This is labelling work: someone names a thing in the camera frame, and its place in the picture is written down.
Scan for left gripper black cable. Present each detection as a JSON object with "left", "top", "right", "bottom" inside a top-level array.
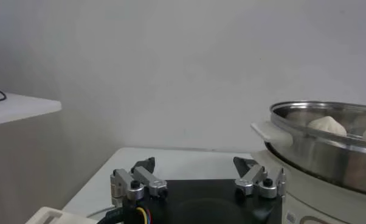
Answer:
[{"left": 96, "top": 205, "right": 153, "bottom": 224}]

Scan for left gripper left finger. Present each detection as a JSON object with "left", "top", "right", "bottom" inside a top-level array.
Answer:
[{"left": 109, "top": 156, "right": 169, "bottom": 209}]

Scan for steel perforated steamer basket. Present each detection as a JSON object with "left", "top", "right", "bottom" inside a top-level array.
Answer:
[{"left": 250, "top": 100, "right": 366, "bottom": 197}]

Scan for white side table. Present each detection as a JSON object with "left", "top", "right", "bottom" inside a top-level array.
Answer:
[{"left": 0, "top": 93, "right": 62, "bottom": 127}]

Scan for glass lid with white handle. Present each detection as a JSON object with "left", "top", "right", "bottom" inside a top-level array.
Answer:
[{"left": 24, "top": 205, "right": 116, "bottom": 224}]

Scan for white electric cooker base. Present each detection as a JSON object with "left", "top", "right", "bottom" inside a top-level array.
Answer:
[{"left": 251, "top": 145, "right": 366, "bottom": 224}]

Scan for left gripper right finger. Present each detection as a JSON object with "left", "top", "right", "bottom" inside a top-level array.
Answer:
[{"left": 233, "top": 156, "right": 286, "bottom": 200}]

